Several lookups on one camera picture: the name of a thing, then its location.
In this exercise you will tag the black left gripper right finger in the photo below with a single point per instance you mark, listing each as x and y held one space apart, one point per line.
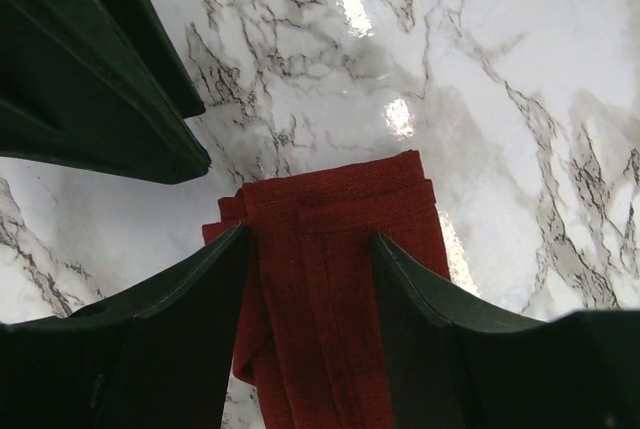
454 360

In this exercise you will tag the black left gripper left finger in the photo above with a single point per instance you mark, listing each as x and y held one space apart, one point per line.
156 355

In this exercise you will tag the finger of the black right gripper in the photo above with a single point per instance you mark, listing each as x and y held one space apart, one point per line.
144 30
75 93

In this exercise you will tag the dark red cloth napkin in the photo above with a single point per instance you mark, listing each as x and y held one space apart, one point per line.
308 337

